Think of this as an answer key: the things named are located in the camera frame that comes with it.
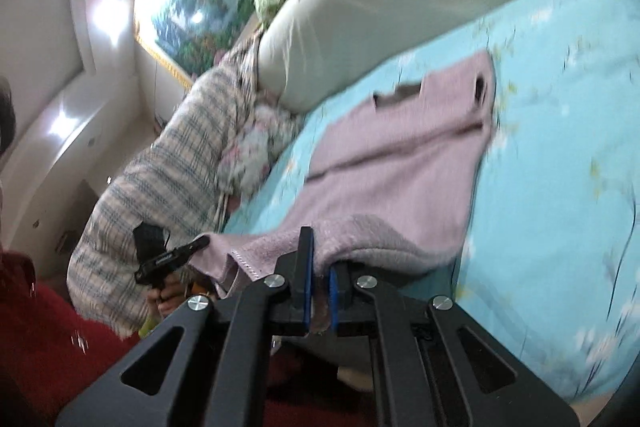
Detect pink knit sweater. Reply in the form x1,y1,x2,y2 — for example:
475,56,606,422
189,51,496,295

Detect person's left hand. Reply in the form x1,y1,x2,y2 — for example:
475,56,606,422
146,273,188,321

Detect plaid checked blanket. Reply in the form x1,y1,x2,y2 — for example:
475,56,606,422
66,34,262,337

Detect red garment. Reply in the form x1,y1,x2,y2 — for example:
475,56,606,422
0,251,140,426

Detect floral patterned pillow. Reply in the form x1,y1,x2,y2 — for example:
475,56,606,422
215,91,304,200

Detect light blue floral bedsheet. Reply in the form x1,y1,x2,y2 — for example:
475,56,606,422
226,0,639,402

